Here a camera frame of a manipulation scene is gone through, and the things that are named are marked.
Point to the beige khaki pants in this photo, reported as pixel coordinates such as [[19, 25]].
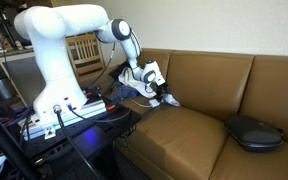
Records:
[[134, 83]]

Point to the white power adapter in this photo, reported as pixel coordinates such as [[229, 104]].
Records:
[[154, 103]]

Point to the black oval hard case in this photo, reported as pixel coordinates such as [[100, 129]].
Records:
[[254, 133]]

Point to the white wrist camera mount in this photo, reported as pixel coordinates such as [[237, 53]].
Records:
[[159, 80]]

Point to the small red white bottle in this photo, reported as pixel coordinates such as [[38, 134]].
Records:
[[18, 45]]

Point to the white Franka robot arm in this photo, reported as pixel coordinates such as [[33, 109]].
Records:
[[50, 33]]

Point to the wooden slat-back chair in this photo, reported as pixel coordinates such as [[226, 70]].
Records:
[[85, 50]]

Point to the black tripod pole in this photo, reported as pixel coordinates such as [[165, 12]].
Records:
[[4, 143]]

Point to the white sock grey toe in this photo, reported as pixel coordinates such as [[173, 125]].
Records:
[[172, 100]]

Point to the blue denim jeans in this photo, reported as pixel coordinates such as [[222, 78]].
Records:
[[124, 91]]

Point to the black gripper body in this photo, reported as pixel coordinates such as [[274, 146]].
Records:
[[160, 87]]

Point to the kitchen counter top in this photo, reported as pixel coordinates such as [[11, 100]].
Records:
[[12, 53]]

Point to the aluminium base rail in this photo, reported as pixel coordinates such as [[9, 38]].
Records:
[[90, 109]]

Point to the brown leather sofa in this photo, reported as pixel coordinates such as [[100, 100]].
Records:
[[184, 143]]

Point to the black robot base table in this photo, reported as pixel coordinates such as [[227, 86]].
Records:
[[94, 136]]

